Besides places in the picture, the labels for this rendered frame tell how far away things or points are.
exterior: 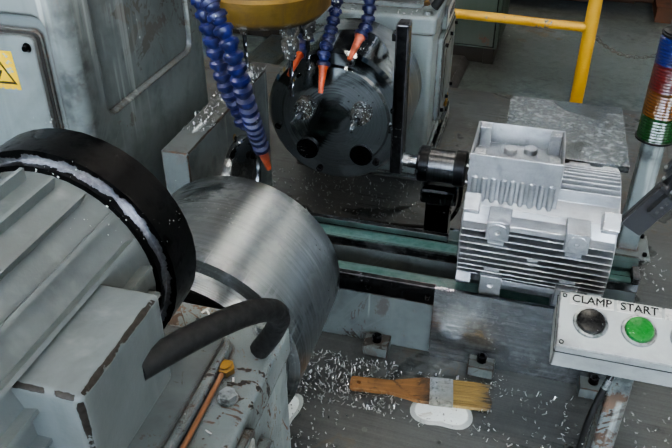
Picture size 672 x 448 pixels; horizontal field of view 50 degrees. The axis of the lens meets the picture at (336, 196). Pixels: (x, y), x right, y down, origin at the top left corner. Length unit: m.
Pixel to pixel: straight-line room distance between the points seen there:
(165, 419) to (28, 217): 0.19
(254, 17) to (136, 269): 0.48
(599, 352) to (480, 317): 0.29
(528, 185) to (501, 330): 0.23
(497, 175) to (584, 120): 0.67
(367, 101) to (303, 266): 0.50
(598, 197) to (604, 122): 0.64
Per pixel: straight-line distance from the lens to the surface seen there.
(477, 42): 4.29
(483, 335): 1.10
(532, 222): 0.99
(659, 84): 1.28
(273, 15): 0.92
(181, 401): 0.59
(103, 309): 0.46
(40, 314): 0.46
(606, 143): 1.55
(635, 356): 0.84
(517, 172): 0.97
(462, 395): 1.09
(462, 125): 1.81
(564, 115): 1.64
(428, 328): 1.12
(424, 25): 1.42
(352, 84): 1.24
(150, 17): 1.12
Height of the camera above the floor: 1.61
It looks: 32 degrees down
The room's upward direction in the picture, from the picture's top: straight up
